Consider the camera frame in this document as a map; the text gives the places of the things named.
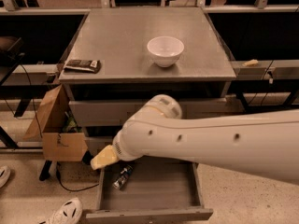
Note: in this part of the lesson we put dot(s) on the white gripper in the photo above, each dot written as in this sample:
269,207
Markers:
122,148

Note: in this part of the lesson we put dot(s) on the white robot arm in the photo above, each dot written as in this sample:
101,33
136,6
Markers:
263,144

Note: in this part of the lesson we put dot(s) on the grey middle drawer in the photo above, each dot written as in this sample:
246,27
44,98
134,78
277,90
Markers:
96,143

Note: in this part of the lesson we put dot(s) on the grey drawer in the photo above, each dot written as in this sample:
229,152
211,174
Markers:
159,191
116,112
96,143

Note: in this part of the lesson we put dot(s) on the grey top drawer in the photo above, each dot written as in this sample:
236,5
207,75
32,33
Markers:
116,112

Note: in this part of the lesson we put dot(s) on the grey bottom drawer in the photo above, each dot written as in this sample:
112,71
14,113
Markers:
159,191

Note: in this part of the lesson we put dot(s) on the white sneaker near drawer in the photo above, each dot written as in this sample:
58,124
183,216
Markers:
69,213

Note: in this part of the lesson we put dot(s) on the grey drawer cabinet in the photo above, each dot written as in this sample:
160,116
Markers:
118,38

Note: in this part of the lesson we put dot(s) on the brown cardboard box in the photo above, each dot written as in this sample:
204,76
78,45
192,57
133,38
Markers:
48,127

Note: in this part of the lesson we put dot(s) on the dark snack bar packet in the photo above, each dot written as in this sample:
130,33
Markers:
90,66

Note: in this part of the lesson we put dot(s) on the white sneaker at left edge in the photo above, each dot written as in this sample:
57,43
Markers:
4,175

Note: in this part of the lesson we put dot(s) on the white ceramic bowl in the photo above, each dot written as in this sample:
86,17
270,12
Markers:
165,50

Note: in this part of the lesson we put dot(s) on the black table leg right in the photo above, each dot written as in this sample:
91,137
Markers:
241,98

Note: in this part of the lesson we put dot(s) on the yellow foam scrap on rail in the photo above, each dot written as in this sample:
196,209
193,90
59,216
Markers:
250,63

